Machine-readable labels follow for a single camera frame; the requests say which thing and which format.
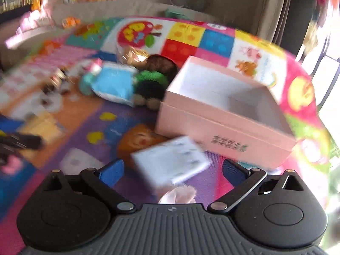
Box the white small card box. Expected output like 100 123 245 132
131 136 211 190

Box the pink cardboard box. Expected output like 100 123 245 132
156 57 296 169

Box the blue cotton pad pack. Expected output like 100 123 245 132
78 60 138 106

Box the small colourful candy toy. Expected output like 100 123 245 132
42 67 73 95

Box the packaged small bread bun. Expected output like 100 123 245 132
117 45 150 70

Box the colourful cartoon play mat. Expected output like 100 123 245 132
1 17 330 254

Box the orange fish plush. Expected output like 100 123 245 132
62 17 81 28

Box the beige headboard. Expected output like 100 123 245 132
46 0 218 25

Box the teal cloth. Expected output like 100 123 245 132
164 9 190 20

